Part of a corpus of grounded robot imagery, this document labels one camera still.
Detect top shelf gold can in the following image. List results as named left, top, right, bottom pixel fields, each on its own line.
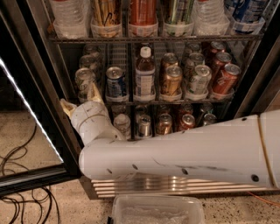
left=91, top=0, right=122, bottom=38

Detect open fridge glass door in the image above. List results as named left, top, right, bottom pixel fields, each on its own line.
left=0, top=3, right=81, bottom=196

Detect bottom shelf red can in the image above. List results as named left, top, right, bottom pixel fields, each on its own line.
left=178, top=114, right=195, bottom=131

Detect brown tea bottle white cap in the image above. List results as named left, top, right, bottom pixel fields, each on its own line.
left=135, top=46, right=156, bottom=96

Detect shelf red can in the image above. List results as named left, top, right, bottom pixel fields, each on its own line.
left=128, top=0, right=158, bottom=37
left=178, top=114, right=195, bottom=131

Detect top shelf green can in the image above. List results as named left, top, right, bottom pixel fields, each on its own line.
left=161, top=0, right=194, bottom=37

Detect bottom shelf silver can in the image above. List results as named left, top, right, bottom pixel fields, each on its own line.
left=138, top=115, right=151, bottom=137

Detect bottom shelf green can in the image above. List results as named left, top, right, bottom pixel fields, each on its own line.
left=202, top=114, right=217, bottom=126

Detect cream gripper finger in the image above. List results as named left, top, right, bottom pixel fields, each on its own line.
left=87, top=82, right=103, bottom=104
left=59, top=99, right=77, bottom=118

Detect white green can front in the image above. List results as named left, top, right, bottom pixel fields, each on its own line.
left=187, top=65, right=212, bottom=95

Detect clear plastic bin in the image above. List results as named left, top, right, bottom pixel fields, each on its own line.
left=108, top=194, right=206, bottom=224

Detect top shelf red can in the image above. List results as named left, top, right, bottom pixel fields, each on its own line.
left=128, top=0, right=158, bottom=37

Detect top shelf blue can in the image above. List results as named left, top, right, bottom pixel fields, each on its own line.
left=224, top=0, right=269, bottom=35

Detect green white 7up can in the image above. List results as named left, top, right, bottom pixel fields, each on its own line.
left=75, top=67, right=95, bottom=103

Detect black floor cables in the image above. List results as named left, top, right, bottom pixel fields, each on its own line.
left=0, top=122, right=61, bottom=224

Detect blue pepsi can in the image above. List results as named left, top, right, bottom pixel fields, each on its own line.
left=106, top=66, right=126, bottom=98

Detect orange floor cable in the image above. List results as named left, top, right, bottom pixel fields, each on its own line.
left=248, top=192, right=280, bottom=208

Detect top shelf water bottle right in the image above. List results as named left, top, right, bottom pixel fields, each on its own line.
left=192, top=0, right=229, bottom=36

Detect shelf green can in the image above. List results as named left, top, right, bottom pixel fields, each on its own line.
left=202, top=114, right=217, bottom=126
left=161, top=0, right=194, bottom=37

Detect stainless steel fridge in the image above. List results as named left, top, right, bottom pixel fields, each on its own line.
left=3, top=0, right=280, bottom=200

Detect red coke can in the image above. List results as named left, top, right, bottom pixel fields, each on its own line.
left=212, top=64, right=241, bottom=95
left=212, top=52, right=232, bottom=74

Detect red coke can front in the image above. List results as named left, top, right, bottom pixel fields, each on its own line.
left=212, top=64, right=241, bottom=95

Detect bottom shelf copper can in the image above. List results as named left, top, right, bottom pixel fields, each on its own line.
left=156, top=114, right=172, bottom=135

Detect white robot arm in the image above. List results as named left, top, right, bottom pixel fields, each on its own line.
left=60, top=86, right=280, bottom=188

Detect gold can front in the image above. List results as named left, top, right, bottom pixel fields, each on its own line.
left=160, top=65, right=183, bottom=96

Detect red coke can middle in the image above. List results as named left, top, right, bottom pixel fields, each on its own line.
left=212, top=52, right=232, bottom=74

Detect top shelf water bottle left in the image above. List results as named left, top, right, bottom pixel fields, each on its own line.
left=49, top=0, right=90, bottom=39

